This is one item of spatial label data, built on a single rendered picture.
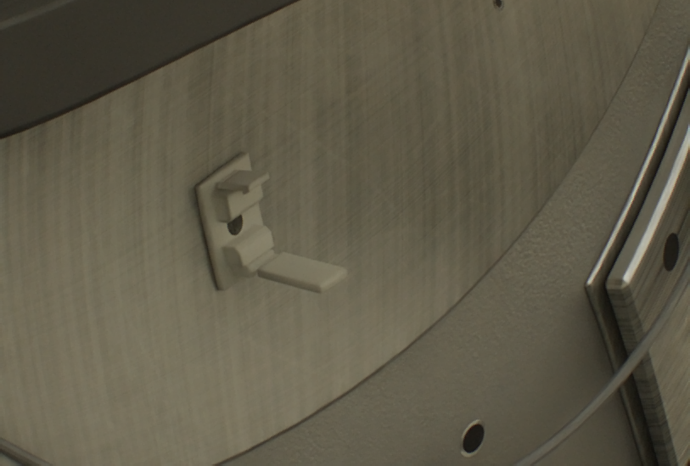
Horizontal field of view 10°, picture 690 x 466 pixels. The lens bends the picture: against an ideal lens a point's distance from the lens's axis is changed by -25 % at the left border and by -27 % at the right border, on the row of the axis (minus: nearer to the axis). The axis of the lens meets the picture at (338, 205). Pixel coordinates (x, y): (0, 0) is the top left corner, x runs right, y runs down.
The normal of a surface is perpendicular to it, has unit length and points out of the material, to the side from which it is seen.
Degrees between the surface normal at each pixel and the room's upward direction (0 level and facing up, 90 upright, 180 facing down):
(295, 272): 18
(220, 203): 107
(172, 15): 90
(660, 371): 90
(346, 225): 90
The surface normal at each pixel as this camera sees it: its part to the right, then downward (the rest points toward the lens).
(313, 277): -0.10, -0.89
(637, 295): 0.78, 0.08
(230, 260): -0.60, 0.41
